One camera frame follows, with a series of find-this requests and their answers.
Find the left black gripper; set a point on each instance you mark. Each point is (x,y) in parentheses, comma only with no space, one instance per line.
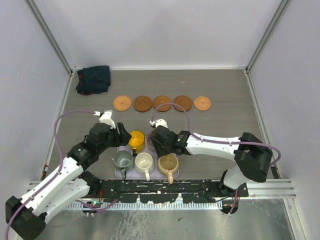
(122,138)

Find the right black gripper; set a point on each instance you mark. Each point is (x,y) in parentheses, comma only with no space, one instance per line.
(160,150)

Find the yellow translucent cup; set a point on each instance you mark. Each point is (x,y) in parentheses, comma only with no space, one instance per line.
(137,142)

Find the purple translucent cup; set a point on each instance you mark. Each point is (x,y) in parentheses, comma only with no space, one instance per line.
(149,143)

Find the beige ceramic mug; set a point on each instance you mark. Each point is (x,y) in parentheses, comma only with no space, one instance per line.
(168,165)

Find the woven rattan coaster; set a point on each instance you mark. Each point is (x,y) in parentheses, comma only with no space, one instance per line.
(122,103)
(202,103)

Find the wooden coaster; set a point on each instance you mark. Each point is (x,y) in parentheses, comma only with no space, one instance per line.
(162,102)
(142,103)
(184,101)

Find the lilac plastic tray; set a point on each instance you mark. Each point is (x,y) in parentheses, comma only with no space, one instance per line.
(133,174)

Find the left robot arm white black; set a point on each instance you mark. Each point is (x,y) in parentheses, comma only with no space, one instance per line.
(29,214)

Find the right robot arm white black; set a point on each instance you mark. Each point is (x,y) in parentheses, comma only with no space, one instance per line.
(252,157)

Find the white ceramic mug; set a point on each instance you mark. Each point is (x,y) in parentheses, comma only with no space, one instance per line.
(144,164)

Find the grey ceramic mug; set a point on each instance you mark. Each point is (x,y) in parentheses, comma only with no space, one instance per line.
(124,162)

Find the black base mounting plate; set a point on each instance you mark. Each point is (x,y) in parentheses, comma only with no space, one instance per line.
(95,191)

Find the dark blue folded cloth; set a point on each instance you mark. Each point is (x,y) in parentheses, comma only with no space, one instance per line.
(93,80)

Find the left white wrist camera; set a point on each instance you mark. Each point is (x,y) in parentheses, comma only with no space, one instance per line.
(106,118)

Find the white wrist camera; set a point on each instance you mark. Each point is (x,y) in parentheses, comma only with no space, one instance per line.
(159,122)
(106,118)

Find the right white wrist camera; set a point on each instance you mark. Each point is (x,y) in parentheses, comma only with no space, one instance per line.
(159,122)

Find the grey slotted cable duct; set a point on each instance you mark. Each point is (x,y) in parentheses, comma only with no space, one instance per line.
(166,206)

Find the aluminium frame rail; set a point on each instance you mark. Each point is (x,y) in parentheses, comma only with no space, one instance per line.
(271,189)

